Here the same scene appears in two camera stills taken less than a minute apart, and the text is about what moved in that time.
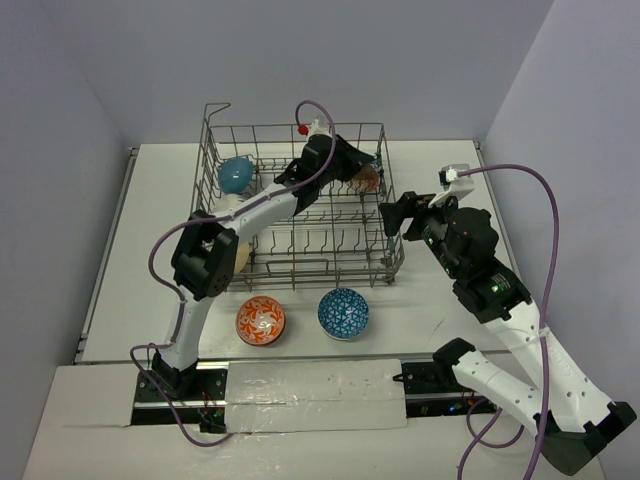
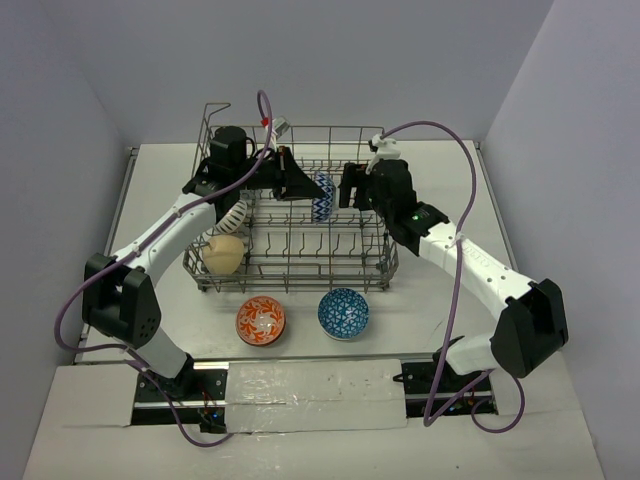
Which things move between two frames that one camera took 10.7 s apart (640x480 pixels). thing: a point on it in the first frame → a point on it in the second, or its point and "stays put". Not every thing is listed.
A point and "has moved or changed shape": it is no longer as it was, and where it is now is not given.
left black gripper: (345, 160) → (284, 174)
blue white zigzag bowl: (366, 180) has moved or changed shape
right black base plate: (432, 388) stays put
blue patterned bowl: (343, 314) stays put
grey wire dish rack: (344, 237) stays put
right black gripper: (394, 213) → (354, 176)
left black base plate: (197, 395) stays put
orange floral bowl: (261, 321) stays put
